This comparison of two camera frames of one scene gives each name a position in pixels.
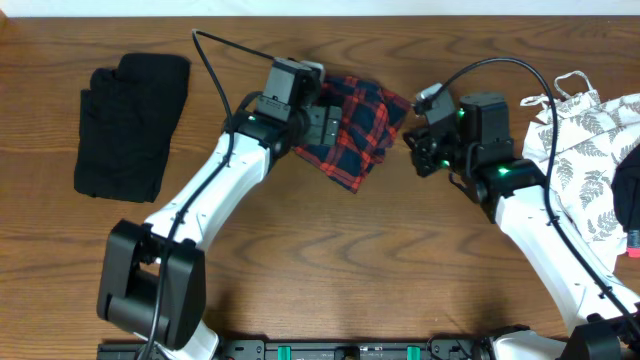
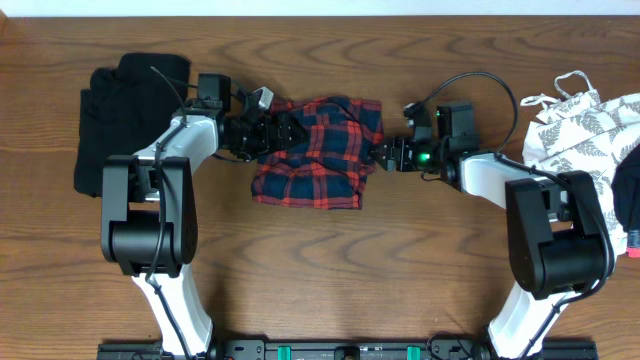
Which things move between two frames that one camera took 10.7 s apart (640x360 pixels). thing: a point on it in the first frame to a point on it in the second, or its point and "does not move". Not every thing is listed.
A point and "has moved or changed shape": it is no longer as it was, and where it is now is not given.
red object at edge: [633, 243] does not move
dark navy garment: [626, 191] does not move
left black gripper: [314, 134] to [266, 142]
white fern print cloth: [592, 132] does not move
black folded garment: [127, 119] does not move
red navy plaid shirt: [370, 120] has moved or changed shape
